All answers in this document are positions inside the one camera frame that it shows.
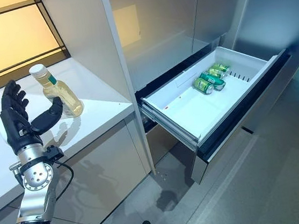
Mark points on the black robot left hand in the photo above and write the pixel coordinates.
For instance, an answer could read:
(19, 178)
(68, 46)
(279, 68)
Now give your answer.
(16, 124)

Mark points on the black robot left foot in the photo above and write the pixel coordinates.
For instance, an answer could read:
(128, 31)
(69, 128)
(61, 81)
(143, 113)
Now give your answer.
(146, 223)

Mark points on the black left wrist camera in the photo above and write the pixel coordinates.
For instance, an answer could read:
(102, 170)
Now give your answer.
(54, 152)

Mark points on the green drink can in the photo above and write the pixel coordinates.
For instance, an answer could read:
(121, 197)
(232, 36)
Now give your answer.
(214, 80)
(201, 85)
(220, 68)

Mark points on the white fridge enclosure panel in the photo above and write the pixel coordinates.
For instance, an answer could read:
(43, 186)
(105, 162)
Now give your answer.
(86, 30)

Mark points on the stainless steel fridge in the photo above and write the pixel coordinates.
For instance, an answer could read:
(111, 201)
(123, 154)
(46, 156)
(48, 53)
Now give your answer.
(155, 22)

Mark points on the yellow tea drink bottle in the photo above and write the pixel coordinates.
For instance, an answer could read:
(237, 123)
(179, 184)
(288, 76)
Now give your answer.
(69, 99)

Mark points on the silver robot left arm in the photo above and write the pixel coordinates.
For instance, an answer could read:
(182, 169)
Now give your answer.
(35, 179)

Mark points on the fridge drawer with white bin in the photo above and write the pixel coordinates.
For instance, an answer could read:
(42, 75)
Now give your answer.
(187, 107)

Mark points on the yellow lit black-framed window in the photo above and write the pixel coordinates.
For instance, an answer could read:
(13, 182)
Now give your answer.
(8, 38)

